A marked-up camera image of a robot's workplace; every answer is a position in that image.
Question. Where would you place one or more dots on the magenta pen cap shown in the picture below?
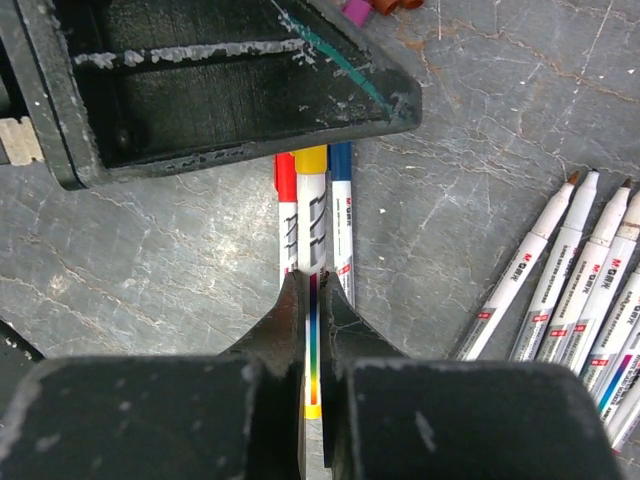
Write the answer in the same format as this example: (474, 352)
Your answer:
(357, 11)

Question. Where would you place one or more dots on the purple cap marker pen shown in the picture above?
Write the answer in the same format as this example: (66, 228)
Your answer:
(607, 282)

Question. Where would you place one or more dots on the green cap marker pen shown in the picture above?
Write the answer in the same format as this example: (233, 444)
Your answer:
(619, 400)

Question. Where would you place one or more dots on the blue cap marker pen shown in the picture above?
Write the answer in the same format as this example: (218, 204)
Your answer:
(554, 274)
(340, 167)

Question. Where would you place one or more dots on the red cap marker pen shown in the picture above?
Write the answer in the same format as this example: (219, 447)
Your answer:
(285, 181)

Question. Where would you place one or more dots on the brown pen cap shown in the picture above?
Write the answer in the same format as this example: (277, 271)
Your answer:
(412, 4)
(385, 7)

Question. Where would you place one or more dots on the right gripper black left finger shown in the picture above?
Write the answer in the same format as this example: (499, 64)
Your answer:
(257, 430)

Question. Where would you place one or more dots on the magenta cap marker pen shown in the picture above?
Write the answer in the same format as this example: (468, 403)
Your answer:
(612, 336)

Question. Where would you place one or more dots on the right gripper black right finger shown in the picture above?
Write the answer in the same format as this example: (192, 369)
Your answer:
(366, 404)

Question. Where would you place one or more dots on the yellow cap marker pen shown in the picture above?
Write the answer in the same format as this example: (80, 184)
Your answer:
(311, 166)

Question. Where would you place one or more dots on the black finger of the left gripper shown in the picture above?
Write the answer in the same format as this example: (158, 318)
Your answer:
(106, 92)

